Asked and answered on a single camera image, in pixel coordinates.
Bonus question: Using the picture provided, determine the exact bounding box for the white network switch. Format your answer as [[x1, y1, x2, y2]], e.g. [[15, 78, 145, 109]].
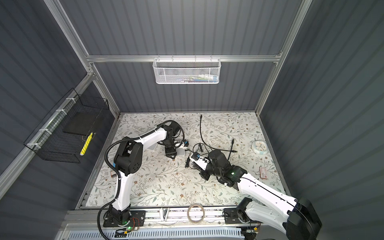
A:
[[176, 148, 186, 158], [147, 143, 158, 151]]

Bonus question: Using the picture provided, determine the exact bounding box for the long black ethernet cable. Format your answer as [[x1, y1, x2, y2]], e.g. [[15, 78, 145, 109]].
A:
[[209, 138, 238, 161]]

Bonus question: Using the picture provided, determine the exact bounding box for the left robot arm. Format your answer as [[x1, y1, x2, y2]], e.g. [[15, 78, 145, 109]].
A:
[[104, 120, 185, 225]]

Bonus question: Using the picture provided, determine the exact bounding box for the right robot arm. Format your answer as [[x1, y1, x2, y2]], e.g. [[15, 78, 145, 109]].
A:
[[189, 150, 323, 240]]

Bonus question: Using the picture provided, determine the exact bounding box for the clear tape roll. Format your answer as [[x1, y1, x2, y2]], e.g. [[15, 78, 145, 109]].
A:
[[187, 203, 206, 225]]

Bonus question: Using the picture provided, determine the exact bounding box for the red white small box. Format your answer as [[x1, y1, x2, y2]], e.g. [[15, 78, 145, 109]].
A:
[[260, 167, 268, 180]]

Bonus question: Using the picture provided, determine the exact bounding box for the white round timer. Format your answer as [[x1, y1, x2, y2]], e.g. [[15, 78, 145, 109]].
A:
[[252, 140, 269, 155]]

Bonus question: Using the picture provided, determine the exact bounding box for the yellow striped marker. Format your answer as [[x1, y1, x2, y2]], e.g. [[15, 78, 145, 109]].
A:
[[80, 132, 94, 156]]

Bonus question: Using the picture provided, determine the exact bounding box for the black foam pad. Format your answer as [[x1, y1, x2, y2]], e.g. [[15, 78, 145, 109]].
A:
[[63, 113, 101, 136]]

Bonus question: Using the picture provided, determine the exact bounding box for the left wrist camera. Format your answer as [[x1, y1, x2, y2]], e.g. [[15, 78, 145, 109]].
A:
[[174, 140, 189, 149]]

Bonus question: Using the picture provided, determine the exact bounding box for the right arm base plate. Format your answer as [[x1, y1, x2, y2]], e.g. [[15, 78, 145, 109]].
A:
[[223, 208, 262, 225]]

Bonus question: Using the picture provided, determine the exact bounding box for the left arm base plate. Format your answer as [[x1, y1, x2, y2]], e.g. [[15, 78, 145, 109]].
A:
[[103, 210, 146, 228]]

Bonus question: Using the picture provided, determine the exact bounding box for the white wire mesh basket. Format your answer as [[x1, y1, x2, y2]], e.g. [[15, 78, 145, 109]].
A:
[[153, 59, 222, 85]]

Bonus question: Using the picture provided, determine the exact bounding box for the black wire basket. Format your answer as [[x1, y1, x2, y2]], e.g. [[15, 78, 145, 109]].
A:
[[24, 91, 110, 164]]

